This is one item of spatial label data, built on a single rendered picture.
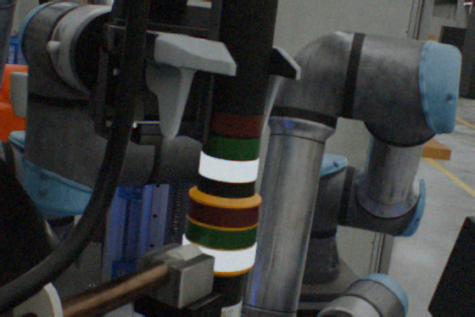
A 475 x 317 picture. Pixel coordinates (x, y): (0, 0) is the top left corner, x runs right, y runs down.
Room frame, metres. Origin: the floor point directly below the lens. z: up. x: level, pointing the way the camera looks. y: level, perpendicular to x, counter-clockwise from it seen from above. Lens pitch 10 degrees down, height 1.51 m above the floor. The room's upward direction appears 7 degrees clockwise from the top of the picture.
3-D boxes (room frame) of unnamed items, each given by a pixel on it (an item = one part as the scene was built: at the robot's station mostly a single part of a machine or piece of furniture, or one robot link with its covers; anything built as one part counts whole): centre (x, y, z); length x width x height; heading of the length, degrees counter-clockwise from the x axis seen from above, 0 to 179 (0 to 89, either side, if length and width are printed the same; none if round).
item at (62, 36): (0.53, 0.15, 1.47); 0.08 x 0.05 x 0.08; 126
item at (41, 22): (0.60, 0.19, 1.46); 0.11 x 0.08 x 0.09; 36
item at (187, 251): (0.34, 0.04, 1.37); 0.02 x 0.02 x 0.02; 61
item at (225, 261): (0.37, 0.02, 1.38); 0.04 x 0.04 x 0.01
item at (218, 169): (0.37, 0.02, 1.43); 0.03 x 0.03 x 0.01
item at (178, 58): (0.37, 0.05, 1.47); 0.09 x 0.03 x 0.06; 28
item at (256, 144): (0.37, 0.02, 1.44); 0.03 x 0.03 x 0.01
